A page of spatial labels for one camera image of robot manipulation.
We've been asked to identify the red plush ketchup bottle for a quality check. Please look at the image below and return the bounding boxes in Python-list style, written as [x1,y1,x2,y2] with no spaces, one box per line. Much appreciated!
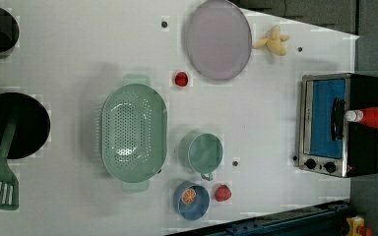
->
[345,107,378,129]

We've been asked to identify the black toaster oven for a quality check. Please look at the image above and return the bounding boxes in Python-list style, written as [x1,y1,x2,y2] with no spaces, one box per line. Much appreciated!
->
[296,73,378,178]

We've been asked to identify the green mug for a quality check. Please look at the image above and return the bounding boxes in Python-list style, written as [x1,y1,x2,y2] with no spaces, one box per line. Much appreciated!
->
[178,132,223,181]

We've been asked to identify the small red tomato toy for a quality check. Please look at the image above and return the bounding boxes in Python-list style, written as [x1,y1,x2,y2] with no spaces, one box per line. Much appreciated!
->
[174,72,189,88]

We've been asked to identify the green oval colander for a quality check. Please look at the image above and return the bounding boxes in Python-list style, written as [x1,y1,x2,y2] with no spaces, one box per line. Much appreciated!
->
[100,74,167,193]

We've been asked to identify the orange slice toy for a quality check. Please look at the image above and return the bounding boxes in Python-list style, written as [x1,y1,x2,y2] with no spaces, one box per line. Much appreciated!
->
[181,188,197,205]

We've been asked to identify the red plush strawberry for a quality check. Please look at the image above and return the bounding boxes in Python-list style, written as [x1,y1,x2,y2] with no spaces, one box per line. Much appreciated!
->
[215,185,232,202]

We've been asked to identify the lavender round plate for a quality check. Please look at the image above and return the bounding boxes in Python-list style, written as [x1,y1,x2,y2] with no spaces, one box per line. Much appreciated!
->
[184,0,252,80]

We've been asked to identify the blue bowl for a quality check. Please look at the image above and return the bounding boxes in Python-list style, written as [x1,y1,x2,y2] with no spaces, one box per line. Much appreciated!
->
[173,181,210,220]

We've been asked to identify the yellow plush toy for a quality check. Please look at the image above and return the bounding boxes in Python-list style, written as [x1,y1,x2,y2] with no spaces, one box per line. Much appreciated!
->
[253,26,289,56]

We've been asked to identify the black round pan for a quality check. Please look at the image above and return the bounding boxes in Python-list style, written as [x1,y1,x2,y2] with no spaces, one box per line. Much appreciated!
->
[0,92,50,159]

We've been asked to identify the yellow red object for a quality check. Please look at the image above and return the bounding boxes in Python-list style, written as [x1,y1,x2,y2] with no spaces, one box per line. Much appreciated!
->
[346,216,373,236]

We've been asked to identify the green slotted spatula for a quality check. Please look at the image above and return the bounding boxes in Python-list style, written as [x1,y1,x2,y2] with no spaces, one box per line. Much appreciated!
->
[0,115,19,210]

